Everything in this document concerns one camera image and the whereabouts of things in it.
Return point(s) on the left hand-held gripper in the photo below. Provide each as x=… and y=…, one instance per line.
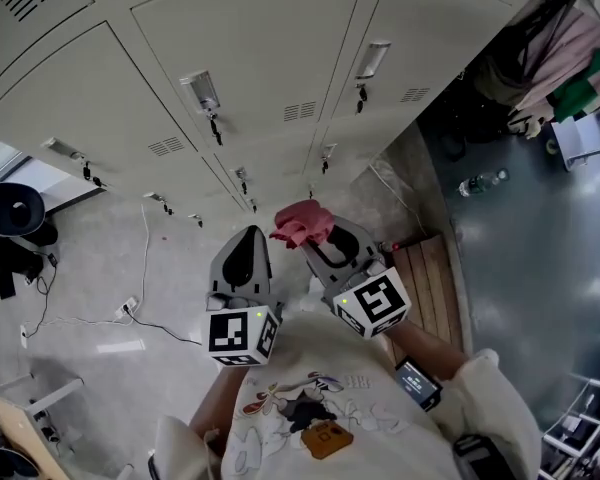
x=235, y=333

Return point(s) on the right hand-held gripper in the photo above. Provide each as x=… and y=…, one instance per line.
x=375, y=303

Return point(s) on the pink microfibre cloth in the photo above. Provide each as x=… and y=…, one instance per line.
x=300, y=220

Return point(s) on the grey metal lockers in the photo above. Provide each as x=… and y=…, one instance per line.
x=255, y=43

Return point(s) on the khaki shoulder bag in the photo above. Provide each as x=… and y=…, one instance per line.
x=497, y=85

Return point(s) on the person's right forearm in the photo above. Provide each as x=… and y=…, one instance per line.
x=430, y=350

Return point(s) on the person's left forearm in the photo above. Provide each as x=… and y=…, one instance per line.
x=215, y=403

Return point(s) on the small red white bottle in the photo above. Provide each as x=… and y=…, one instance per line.
x=392, y=246

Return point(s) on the wooden slat platform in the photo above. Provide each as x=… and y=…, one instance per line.
x=430, y=288

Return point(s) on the white cartoon print shirt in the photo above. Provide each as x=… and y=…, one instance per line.
x=330, y=358

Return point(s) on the white power strip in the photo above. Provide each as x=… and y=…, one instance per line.
x=126, y=308

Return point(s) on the black wrist screen device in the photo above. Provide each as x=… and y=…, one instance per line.
x=415, y=383

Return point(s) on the clear bottle green label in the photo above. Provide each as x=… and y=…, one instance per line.
x=477, y=184

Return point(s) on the orange small box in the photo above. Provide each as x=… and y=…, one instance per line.
x=325, y=440

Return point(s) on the white plug adapter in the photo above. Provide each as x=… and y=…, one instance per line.
x=24, y=337

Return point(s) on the white cloth bag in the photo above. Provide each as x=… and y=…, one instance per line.
x=530, y=125

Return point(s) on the black pouch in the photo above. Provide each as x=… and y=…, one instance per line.
x=480, y=455

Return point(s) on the small tape roll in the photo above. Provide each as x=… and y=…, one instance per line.
x=550, y=146

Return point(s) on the white small table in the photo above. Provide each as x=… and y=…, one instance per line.
x=580, y=135

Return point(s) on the wooden desk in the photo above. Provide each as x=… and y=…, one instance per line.
x=15, y=428

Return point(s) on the green garment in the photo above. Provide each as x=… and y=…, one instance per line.
x=577, y=95

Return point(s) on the pink garment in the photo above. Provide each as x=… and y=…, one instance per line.
x=565, y=53

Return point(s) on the white metal frame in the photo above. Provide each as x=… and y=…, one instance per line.
x=55, y=393

